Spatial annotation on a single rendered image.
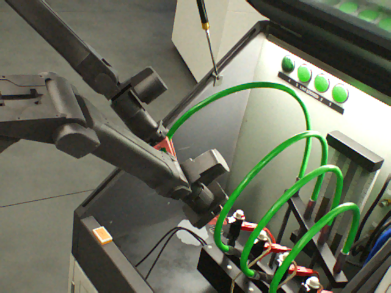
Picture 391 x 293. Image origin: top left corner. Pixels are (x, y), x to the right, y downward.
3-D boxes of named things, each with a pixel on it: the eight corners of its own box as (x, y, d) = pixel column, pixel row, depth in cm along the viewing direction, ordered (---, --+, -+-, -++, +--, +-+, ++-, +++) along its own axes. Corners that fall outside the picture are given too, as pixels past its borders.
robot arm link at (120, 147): (20, 86, 70) (44, 148, 65) (53, 63, 69) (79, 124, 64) (153, 166, 108) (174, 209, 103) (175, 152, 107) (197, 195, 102)
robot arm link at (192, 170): (149, 160, 103) (166, 196, 100) (195, 129, 101) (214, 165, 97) (174, 173, 114) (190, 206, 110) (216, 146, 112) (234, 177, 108)
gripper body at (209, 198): (231, 201, 113) (214, 184, 108) (195, 229, 113) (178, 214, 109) (219, 183, 117) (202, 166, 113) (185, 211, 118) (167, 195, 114)
